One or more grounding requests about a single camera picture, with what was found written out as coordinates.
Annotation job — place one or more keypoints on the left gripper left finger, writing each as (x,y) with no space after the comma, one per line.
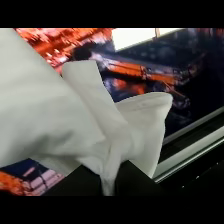
(80,183)

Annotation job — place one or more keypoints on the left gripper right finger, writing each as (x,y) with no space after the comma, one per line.
(136,181)

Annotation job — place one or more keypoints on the white T-shirt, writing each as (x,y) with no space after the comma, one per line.
(43,113)

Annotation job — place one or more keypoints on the silver frame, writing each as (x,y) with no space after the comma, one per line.
(190,150)

